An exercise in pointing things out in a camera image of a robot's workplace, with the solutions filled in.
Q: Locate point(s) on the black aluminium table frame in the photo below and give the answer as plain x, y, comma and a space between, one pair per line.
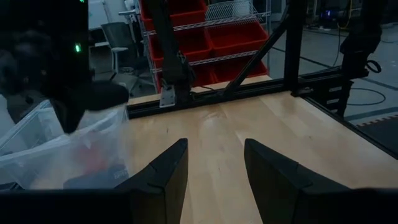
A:
280, 84

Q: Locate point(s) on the grey metal bracket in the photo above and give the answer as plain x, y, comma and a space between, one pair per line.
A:
168, 97

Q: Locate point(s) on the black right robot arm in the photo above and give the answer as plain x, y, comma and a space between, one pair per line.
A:
171, 56

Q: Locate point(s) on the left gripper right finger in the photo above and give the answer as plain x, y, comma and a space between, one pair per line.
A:
280, 193

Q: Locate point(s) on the red storage bin shelf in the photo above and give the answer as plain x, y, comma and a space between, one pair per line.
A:
217, 20

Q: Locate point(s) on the blue lit device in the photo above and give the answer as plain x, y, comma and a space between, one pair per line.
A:
327, 14

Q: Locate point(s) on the black floor mat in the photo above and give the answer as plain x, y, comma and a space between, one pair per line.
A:
382, 130

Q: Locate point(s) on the clear zip bag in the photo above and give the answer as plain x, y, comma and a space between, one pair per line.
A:
62, 149

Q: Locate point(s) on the red packaged item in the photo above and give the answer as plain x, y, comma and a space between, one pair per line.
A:
93, 158

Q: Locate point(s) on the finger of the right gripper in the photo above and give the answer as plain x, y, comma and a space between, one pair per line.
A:
68, 118

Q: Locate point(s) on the clear plastic bin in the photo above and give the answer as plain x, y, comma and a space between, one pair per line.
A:
25, 133

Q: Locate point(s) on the red storage bin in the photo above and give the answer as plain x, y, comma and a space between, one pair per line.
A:
186, 9
192, 42
236, 35
203, 76
236, 68

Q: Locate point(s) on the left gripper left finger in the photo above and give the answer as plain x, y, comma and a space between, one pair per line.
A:
155, 193

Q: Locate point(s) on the dark grey chair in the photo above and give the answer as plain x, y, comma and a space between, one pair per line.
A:
119, 37

